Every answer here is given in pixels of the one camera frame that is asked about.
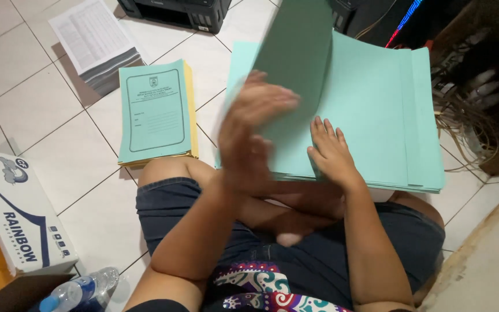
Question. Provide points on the stack of white printed paper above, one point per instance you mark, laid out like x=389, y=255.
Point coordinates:
x=91, y=39

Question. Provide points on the stack of open green folders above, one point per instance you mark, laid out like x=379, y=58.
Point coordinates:
x=418, y=130

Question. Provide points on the black printer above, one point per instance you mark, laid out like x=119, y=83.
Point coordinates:
x=176, y=11

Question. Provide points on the person's leg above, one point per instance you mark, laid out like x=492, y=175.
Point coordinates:
x=414, y=208
x=176, y=167

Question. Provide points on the person's right hand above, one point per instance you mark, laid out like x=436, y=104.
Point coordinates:
x=334, y=158

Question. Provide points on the beige board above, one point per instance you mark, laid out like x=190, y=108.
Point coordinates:
x=483, y=260

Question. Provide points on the patterned colourful shirt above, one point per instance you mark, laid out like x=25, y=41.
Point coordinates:
x=271, y=288

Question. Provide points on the person's left leg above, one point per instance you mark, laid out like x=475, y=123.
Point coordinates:
x=176, y=167

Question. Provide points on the clear plastic water bottle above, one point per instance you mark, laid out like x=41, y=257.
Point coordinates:
x=78, y=288

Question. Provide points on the person's right leg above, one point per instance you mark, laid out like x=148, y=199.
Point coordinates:
x=414, y=208

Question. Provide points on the dark brown furniture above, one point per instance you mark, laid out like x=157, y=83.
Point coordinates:
x=492, y=65

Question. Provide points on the person's left hand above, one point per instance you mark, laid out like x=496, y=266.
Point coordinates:
x=243, y=151

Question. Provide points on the dark blue shorts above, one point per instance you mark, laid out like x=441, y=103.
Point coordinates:
x=405, y=247

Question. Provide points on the white cardboard box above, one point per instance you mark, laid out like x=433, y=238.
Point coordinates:
x=15, y=212

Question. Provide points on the person's left fingers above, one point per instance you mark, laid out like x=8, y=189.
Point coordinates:
x=267, y=99

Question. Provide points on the green paper sheet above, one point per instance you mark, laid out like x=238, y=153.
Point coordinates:
x=301, y=56

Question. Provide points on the pile of printed green covers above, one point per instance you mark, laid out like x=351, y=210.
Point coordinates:
x=156, y=112

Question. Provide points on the black computer case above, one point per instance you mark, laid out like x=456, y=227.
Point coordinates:
x=370, y=17

